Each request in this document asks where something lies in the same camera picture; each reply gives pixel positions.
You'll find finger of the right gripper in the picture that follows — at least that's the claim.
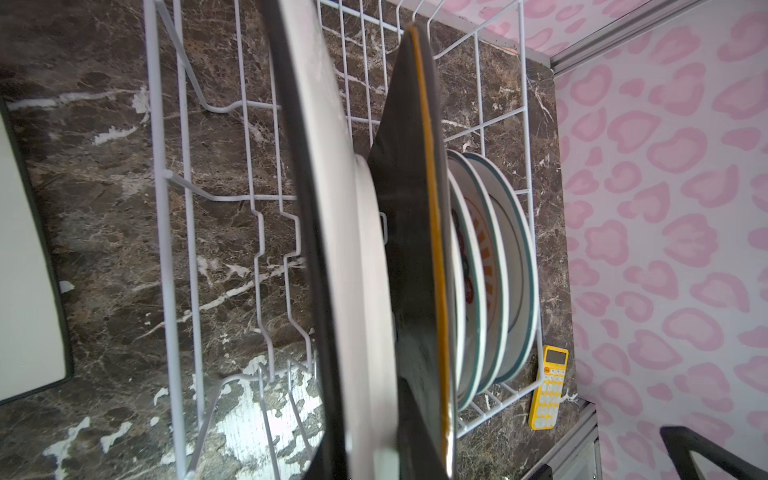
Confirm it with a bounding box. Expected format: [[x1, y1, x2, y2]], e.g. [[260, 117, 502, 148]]
[[660, 426, 767, 480]]

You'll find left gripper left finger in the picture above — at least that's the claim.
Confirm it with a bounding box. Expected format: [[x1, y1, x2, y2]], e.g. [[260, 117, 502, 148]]
[[302, 432, 348, 480]]

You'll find white wire dish rack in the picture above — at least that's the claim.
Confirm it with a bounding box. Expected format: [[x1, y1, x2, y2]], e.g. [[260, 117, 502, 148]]
[[142, 0, 547, 480]]

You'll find white square plate black rim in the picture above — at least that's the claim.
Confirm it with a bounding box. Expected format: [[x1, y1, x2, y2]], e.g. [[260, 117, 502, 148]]
[[1, 104, 73, 404]]

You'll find white round plate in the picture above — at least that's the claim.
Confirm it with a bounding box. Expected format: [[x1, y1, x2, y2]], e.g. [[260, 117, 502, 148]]
[[447, 150, 510, 411], [448, 172, 467, 412], [464, 152, 539, 383]]

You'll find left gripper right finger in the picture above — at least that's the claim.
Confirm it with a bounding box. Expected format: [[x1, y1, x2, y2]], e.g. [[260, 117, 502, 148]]
[[397, 377, 448, 480]]

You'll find yellow calculator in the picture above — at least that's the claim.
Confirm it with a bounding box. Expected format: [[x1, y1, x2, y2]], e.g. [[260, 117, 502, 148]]
[[528, 345, 569, 431]]

